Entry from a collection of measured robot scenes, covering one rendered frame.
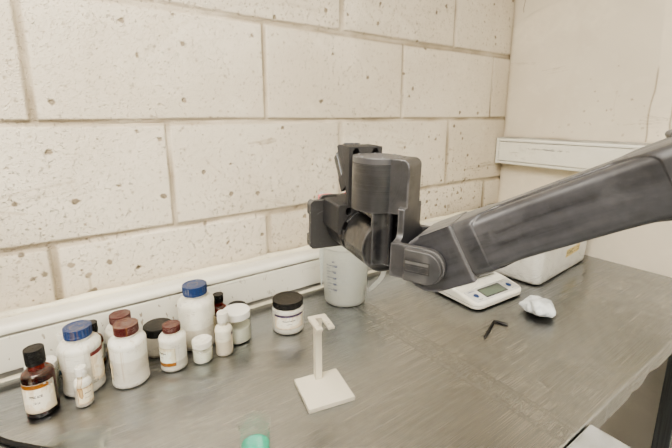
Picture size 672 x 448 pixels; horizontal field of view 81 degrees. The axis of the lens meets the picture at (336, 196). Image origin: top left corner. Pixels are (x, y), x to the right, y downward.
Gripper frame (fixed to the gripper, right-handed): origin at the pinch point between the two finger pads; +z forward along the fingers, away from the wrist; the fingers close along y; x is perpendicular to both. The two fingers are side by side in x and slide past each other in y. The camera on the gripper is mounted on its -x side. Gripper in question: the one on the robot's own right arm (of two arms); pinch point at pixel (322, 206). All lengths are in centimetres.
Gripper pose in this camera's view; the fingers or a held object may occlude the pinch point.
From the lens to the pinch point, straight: 60.7
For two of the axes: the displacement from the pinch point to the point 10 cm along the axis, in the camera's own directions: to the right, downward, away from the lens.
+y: -9.2, 0.7, -3.8
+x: -0.2, 9.8, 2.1
